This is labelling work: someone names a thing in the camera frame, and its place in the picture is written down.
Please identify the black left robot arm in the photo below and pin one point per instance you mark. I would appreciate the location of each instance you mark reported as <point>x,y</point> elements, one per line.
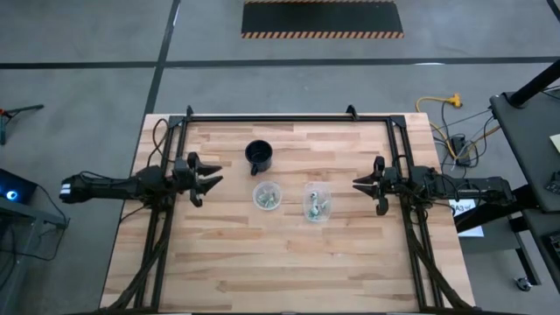
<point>114,188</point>

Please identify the caster wheel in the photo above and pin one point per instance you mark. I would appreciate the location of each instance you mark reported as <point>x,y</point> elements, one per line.
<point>522,284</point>

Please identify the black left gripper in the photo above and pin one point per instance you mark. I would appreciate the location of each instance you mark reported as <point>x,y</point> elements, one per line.
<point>184,181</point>

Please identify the black aluminium rig frame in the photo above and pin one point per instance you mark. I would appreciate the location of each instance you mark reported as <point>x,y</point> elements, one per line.
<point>284,118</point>

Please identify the black pole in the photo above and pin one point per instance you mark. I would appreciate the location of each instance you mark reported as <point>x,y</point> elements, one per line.
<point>536,85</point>

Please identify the black computer with blue light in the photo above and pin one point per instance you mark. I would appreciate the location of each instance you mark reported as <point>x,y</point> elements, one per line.
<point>13,190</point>

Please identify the black tripod leg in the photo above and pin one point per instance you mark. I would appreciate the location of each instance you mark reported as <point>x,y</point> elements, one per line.
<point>22,109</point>

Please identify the rectangular clear plastic bin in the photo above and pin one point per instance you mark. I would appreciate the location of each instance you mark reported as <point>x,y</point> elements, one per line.
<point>306,205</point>

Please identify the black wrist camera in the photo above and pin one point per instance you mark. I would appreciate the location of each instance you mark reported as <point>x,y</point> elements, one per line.
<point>180,166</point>
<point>391,175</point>

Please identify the black power strip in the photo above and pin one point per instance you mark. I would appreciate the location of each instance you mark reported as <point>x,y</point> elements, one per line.
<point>460,149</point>

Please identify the grey metal cart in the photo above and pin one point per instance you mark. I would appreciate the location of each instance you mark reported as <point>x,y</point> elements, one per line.
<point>26,223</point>

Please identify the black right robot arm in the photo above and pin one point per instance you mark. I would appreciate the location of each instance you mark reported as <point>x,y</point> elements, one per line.
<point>472,186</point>

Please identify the black hazard-striped floor mat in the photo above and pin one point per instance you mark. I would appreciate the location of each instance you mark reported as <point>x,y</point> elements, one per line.
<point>321,17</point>

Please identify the white paper sheet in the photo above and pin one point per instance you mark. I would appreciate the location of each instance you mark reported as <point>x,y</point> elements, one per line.
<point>464,207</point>

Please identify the round clear plastic bin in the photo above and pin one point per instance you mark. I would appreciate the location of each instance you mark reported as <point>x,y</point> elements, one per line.
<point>256,188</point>

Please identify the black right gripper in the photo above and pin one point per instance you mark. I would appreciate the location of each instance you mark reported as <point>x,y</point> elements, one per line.
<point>400,186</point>

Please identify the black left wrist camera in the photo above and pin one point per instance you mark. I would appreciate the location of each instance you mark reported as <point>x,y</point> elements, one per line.
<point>180,166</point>

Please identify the dark grey side table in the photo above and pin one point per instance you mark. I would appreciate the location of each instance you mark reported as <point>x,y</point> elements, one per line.
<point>525,144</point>

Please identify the black mug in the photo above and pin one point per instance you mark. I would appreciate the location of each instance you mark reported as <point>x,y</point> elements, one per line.
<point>259,153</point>

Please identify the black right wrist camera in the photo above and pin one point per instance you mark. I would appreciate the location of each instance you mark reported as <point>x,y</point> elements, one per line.
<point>391,175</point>

